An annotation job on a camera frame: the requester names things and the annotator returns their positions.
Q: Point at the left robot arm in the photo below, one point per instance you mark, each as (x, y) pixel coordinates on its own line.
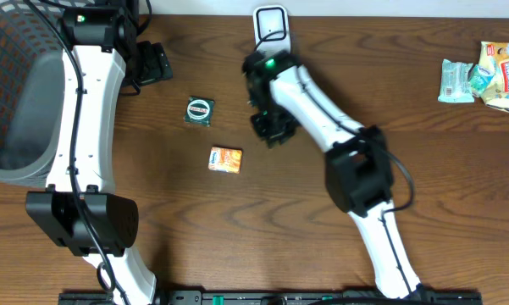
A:
(78, 209)

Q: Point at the teal wet wipe packet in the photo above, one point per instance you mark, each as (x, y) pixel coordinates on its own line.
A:
(454, 86)

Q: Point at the green Kleenex tissue pack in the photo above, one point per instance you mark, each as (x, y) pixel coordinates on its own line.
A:
(479, 79)

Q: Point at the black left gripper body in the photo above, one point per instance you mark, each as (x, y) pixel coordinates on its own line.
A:
(153, 64)

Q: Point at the white barcode scanner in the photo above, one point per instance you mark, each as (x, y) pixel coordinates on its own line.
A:
(271, 28)

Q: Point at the dark grey plastic mesh basket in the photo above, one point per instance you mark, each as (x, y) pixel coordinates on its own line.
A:
(31, 92)

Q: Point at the yellow snack bag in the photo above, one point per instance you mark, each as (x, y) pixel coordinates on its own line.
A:
(494, 57)

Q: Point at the green Zam-Buk tin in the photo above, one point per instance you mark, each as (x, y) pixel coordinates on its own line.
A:
(199, 111)

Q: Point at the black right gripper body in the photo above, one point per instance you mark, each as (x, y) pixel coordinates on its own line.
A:
(273, 122)

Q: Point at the orange tissue pack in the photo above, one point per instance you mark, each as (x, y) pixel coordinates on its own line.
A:
(226, 160)

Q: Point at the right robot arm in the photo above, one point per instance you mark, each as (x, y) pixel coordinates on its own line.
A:
(357, 163)

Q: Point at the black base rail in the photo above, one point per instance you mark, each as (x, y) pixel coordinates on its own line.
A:
(350, 297)

